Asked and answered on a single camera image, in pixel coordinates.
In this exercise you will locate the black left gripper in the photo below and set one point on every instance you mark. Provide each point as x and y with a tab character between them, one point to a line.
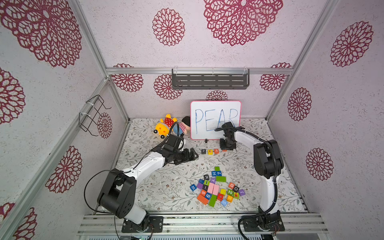
187	156

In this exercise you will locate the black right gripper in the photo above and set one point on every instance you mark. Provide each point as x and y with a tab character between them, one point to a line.
227	141

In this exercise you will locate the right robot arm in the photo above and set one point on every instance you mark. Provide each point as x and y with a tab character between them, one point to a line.
268	164

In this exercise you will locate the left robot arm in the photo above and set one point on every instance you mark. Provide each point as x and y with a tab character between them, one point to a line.
118	192

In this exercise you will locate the pink striped plush doll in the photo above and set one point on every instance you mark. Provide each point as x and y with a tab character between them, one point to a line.
183	127

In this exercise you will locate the blue W block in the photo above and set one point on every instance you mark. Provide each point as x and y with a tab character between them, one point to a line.
193	187

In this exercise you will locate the pink framed whiteboard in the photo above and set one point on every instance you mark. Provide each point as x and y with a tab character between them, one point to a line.
207	116

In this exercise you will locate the pink rectangular block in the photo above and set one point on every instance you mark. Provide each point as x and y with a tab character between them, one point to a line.
213	189

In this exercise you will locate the yellow plush toy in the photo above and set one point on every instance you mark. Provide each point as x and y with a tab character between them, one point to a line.
163	127

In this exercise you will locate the long orange block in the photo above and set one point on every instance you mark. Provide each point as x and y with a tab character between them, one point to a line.
203	199

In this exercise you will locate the green lower long block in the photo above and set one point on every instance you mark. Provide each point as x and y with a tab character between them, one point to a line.
212	201

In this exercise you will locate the purple block right end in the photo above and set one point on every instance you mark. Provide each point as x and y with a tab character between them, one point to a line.
242	192

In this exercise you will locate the light blue S block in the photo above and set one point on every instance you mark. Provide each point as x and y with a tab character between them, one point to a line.
224	203

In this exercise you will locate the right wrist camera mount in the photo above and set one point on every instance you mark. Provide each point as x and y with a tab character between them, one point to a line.
230	130

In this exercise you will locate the grey wall shelf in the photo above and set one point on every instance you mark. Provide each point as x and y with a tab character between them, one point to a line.
183	81

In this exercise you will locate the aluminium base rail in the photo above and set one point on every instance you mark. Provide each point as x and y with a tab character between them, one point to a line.
163	223

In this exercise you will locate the black wire wall rack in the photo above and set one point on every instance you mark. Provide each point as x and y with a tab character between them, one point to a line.
96	121

